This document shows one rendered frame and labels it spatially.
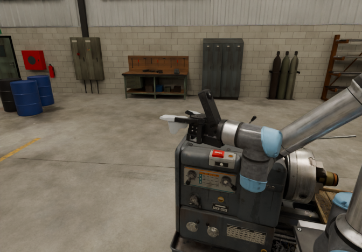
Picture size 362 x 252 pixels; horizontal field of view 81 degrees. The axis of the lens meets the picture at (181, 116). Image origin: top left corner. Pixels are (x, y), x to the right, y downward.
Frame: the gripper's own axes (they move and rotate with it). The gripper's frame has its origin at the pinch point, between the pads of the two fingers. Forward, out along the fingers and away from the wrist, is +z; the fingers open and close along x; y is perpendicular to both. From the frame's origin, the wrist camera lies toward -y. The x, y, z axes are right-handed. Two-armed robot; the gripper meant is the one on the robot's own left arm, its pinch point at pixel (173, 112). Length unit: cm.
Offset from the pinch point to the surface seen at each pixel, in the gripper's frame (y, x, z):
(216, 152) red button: 26.2, 39.5, -0.8
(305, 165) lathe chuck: 30, 67, -40
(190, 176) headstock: 43, 36, 12
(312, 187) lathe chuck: 39, 65, -46
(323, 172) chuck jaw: 33, 75, -49
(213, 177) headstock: 42, 42, 0
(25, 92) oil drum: 74, 157, 594
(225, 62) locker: -49, 603, 249
